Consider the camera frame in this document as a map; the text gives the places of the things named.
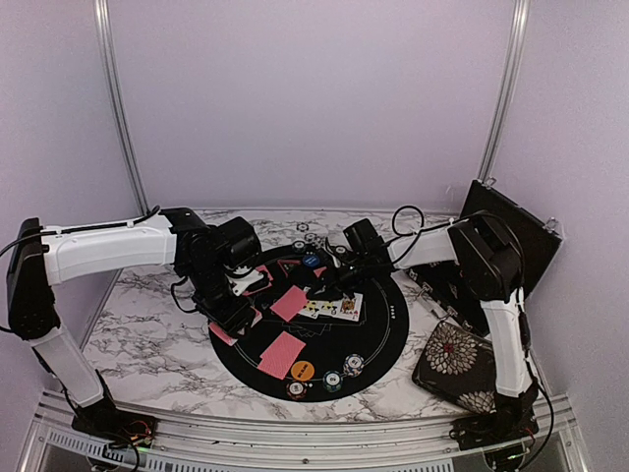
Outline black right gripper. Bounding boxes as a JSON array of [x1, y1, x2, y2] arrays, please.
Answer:
[[307, 254, 380, 300]]

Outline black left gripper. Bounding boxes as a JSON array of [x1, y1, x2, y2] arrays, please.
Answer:
[[184, 261, 257, 341]]

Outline face up community card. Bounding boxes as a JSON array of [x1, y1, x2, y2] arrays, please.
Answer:
[[334, 293, 363, 322]]

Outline blue small blind button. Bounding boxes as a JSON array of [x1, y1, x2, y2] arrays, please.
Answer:
[[302, 255, 321, 268]]

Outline green fifty poker chip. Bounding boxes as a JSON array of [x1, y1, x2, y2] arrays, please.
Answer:
[[292, 240, 306, 254]]

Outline red playing card deck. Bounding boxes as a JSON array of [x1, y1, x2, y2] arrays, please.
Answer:
[[208, 322, 238, 346]]

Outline six of clubs card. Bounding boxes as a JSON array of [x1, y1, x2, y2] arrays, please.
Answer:
[[299, 300, 341, 319]]

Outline red burn card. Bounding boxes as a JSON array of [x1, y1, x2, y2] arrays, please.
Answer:
[[270, 286, 308, 322]]

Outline blue orange chip stack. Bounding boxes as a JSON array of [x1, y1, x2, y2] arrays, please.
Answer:
[[343, 354, 365, 378]]

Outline orange big blind button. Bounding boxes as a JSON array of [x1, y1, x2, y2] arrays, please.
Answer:
[[290, 361, 315, 382]]

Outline red chip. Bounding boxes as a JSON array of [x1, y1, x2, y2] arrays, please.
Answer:
[[286, 381, 308, 401]]

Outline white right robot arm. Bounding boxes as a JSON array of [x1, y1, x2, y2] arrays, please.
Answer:
[[307, 210, 543, 441]]

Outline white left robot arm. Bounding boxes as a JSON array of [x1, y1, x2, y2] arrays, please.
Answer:
[[1, 206, 264, 442]]

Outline blue orange chips on marble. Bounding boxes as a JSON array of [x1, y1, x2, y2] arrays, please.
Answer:
[[305, 233, 333, 255]]

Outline round black poker mat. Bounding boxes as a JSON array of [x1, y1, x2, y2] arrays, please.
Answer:
[[209, 246, 409, 402]]

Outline floral fabric pouch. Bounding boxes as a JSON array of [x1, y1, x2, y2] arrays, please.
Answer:
[[412, 322, 496, 415]]

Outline black poker chip case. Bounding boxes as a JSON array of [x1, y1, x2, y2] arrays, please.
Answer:
[[403, 179, 565, 325]]

